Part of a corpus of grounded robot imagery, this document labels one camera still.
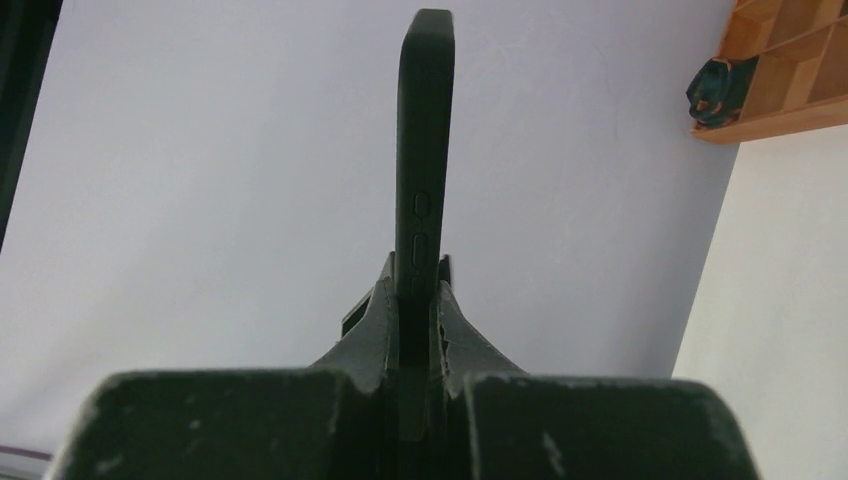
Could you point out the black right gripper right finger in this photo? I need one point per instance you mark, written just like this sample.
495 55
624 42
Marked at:
496 421

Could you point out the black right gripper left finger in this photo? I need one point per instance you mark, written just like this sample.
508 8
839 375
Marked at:
335 419

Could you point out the orange wooden organizer tray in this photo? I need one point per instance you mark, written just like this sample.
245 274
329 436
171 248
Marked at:
800 82

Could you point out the black cable bundle corner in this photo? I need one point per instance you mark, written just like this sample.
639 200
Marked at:
718 91

